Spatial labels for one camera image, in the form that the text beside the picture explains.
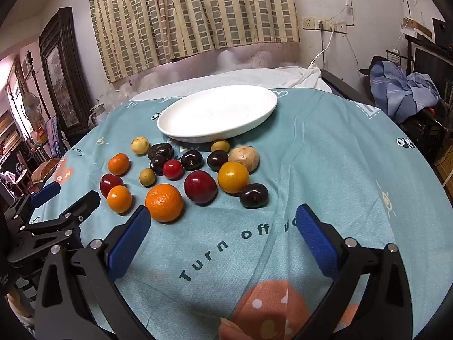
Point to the white wall power strip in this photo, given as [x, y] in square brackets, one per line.
[332, 26]

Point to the dark red round fruit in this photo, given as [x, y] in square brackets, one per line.
[109, 183]

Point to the small orange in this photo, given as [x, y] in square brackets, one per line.
[119, 164]
[119, 199]

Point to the standing fan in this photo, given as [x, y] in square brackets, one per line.
[31, 106]

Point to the smooth yellow-orange fruit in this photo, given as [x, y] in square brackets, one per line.
[233, 177]

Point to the teal printed tablecloth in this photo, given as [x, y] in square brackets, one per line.
[318, 156]

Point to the purple garment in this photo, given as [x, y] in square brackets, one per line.
[53, 134]

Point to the checked beige curtain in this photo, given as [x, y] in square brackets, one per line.
[194, 14]

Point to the pale yellow round fruit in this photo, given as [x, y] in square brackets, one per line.
[140, 145]

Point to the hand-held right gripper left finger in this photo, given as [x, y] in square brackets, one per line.
[129, 244]

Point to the large dimpled tangerine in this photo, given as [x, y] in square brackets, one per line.
[164, 203]

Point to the tan speckled round fruit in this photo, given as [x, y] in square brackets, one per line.
[244, 158]

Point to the large dark cherry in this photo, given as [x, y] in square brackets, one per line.
[253, 195]

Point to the wrinkled dark fruit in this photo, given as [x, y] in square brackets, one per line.
[161, 149]

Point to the blue clothing pile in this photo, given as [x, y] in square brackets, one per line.
[400, 88]

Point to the bookshelf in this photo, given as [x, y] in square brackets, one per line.
[10, 138]

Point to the person's left forearm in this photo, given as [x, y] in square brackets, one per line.
[17, 306]

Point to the white wall socket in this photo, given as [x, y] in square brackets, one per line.
[308, 23]

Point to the black hat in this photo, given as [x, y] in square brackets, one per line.
[371, 65]

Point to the dark wood framed painting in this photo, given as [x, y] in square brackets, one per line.
[60, 78]

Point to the large red plum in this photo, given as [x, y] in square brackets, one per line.
[200, 187]

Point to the brown cushion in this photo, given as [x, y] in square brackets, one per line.
[44, 170]

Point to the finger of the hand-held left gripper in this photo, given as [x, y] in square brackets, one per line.
[46, 193]
[83, 205]

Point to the white bed sheet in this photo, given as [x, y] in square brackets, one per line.
[247, 76]

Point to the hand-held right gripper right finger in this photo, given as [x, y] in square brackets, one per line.
[315, 241]

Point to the white oval plate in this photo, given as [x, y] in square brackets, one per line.
[216, 113]

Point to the black bed frame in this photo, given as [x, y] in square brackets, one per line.
[346, 86]

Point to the bright red cherry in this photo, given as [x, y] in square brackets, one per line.
[172, 169]

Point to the small yellow-green fruit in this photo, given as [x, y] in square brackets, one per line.
[147, 177]
[220, 145]

